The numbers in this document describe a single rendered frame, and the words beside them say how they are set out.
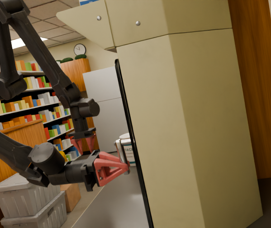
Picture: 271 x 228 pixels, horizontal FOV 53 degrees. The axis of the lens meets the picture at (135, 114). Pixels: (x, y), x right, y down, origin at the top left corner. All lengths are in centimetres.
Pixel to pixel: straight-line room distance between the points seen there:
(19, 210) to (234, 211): 243
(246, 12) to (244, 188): 53
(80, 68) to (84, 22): 569
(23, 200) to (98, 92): 346
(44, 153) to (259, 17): 73
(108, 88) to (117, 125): 81
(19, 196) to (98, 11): 240
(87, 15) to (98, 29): 4
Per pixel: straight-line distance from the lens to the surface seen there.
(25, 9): 114
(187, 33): 59
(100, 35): 58
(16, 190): 280
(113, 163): 65
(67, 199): 347
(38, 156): 66
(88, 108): 103
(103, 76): 572
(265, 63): 94
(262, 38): 95
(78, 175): 68
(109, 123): 579
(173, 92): 55
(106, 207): 97
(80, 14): 61
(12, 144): 74
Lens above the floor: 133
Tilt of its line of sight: 6 degrees down
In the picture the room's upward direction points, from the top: 12 degrees counter-clockwise
